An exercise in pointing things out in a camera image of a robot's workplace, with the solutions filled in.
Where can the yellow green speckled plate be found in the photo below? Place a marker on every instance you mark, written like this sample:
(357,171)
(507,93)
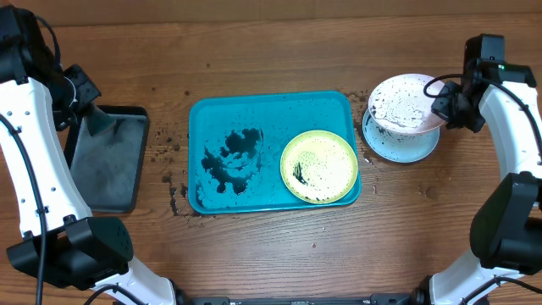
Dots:
(319,167)

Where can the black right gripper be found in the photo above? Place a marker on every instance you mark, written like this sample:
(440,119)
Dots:
(439,107)

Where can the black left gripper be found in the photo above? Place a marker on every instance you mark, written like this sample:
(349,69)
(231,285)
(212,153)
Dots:
(90,91)

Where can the black rectangular water bin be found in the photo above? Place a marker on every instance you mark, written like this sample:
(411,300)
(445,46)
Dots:
(106,168)

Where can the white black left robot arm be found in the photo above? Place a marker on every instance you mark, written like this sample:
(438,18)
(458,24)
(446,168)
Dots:
(64,243)

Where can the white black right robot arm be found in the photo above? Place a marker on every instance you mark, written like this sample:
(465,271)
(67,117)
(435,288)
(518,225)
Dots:
(505,241)

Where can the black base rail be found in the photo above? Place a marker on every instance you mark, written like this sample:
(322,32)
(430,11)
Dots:
(374,299)

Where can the teal grey sponge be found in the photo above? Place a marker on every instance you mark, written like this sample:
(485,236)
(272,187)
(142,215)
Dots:
(97,121)

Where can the light blue speckled plate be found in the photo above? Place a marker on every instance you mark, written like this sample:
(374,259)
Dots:
(396,147)

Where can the white speckled plate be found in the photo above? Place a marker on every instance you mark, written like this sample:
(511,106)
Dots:
(400,105)

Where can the teal plastic tray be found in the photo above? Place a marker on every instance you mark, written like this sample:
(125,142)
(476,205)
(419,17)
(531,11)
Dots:
(236,143)

